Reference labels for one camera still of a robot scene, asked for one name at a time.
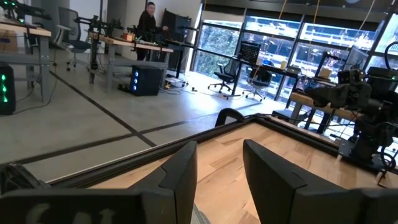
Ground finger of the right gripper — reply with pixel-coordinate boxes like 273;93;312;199
305;86;343;108

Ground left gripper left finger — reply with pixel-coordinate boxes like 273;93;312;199
130;140;199;224

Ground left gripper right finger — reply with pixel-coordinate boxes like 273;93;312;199
243;139;398;224

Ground thick wood top workbench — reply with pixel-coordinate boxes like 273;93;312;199
272;91;363;133

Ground small tan box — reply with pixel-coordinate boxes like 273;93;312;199
318;67;333;79

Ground grey folded cloth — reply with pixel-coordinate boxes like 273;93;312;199
190;203;213;224

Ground dark flat monitor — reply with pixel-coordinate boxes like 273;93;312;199
343;45;370;72

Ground black office desk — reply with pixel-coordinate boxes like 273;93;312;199
223;58;301;101

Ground black padded office chair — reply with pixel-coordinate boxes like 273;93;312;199
243;66;275;103

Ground black mesh office chair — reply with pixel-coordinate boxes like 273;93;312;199
207;57;241;95

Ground white power strip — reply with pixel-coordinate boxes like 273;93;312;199
164;77;187;88

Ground computer tower with blue lights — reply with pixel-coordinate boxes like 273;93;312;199
129;64;165;97

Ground long wood top table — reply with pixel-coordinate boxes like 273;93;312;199
88;30;174;93

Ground person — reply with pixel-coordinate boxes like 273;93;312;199
136;1;170;62

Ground grey office chair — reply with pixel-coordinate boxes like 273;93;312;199
55;6;93;73

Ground computer tower with green lights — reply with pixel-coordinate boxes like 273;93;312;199
0;61;17;116

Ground wood top table grey legs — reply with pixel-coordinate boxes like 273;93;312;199
0;21;53;103

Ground brown cardboard box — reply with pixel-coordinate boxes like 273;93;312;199
0;29;19;54

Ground large glass window wall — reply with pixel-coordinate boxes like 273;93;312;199
192;11;398;105

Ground black looped cable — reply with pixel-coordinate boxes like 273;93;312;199
214;107;247;128

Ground black braided cable sleeve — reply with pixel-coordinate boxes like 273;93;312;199
0;162;50;195

